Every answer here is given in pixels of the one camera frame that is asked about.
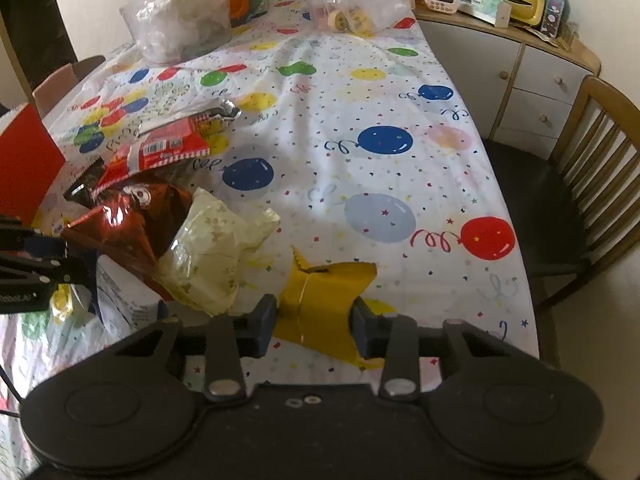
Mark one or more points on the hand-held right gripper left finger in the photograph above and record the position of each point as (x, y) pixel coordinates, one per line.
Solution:
(264, 325)

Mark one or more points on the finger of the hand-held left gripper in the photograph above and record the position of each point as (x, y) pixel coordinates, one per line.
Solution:
(47, 242)
(60, 270)

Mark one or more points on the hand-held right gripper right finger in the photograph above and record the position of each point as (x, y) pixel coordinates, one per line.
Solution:
(361, 327)

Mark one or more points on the yellow printed snack packet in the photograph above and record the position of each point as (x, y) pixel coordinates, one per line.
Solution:
(62, 305)

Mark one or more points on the yellow foil snack packet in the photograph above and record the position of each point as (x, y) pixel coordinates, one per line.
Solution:
(320, 305)

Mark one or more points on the black snack packet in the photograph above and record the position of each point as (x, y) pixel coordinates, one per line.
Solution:
(82, 187)

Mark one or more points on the white blue snack packet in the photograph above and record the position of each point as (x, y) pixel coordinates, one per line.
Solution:
(127, 300)

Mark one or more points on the brown shiny snack bag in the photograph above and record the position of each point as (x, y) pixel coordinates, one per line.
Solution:
(125, 225)

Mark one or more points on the red white cardboard box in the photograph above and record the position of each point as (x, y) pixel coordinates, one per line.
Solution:
(25, 165)

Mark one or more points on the pale yellow snack bag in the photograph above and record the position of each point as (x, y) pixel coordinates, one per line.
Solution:
(210, 250)

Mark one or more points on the red snack packet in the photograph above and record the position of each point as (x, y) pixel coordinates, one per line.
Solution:
(165, 145)

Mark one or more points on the silver foil snack packet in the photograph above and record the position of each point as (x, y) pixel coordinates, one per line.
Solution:
(200, 112)

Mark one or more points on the balloon print tablecloth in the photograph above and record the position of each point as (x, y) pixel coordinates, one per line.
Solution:
(320, 110)

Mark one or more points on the wooden chair with black seat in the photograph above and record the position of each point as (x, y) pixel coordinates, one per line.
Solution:
(545, 195)

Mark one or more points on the large clear plastic bag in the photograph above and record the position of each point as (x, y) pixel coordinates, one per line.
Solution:
(175, 15)

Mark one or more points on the tissue pack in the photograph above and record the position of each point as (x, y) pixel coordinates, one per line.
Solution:
(480, 1)

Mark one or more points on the yellow storage box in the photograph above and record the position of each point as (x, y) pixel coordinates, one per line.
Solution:
(520, 2)

